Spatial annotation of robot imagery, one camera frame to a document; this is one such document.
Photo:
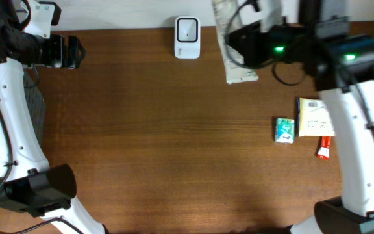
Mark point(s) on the white barcode scanner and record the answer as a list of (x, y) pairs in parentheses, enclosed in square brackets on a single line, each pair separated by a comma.
[(187, 37)]

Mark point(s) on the red coffee stick sachet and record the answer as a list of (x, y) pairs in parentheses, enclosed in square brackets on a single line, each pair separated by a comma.
[(324, 149)]

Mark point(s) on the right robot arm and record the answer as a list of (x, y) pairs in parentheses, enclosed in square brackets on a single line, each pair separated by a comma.
[(342, 67)]

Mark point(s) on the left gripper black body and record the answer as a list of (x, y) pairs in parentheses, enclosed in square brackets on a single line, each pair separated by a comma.
[(65, 51)]

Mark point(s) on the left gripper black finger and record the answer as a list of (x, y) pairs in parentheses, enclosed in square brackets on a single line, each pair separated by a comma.
[(75, 46), (74, 59)]

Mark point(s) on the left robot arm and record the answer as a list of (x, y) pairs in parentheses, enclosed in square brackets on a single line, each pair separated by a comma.
[(27, 182)]

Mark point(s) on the teal tissue pack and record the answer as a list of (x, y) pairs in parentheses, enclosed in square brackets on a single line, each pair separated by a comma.
[(284, 130)]

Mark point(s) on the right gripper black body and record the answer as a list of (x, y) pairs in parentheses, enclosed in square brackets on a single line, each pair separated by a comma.
[(250, 45)]

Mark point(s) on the yellow snack packet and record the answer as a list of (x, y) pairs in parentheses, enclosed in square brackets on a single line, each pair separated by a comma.
[(313, 119)]

